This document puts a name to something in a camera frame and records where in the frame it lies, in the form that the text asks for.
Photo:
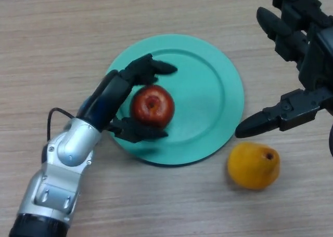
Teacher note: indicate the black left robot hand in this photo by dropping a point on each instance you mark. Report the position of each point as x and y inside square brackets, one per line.
[106, 99]

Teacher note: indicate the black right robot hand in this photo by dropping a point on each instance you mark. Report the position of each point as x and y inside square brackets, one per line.
[317, 60]

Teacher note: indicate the red apple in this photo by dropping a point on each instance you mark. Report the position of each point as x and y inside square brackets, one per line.
[153, 107]

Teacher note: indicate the green round plate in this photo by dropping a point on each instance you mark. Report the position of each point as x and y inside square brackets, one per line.
[205, 91]

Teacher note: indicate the yellow pear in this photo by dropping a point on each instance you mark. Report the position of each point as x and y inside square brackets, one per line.
[252, 169]

